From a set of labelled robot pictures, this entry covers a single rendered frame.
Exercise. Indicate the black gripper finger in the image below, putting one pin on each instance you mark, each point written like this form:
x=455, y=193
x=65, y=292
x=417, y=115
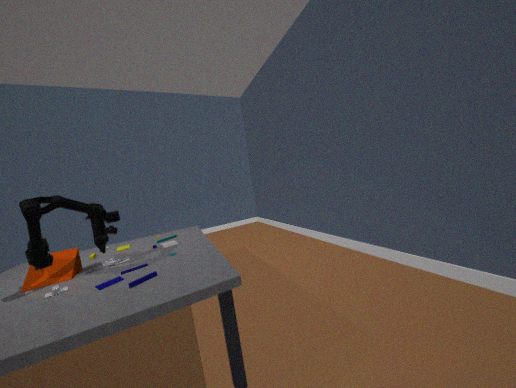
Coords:
x=101, y=245

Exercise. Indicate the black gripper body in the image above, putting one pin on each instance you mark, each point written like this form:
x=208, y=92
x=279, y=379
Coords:
x=98, y=232

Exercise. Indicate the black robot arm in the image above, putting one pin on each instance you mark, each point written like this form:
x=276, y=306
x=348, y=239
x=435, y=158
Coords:
x=37, y=252

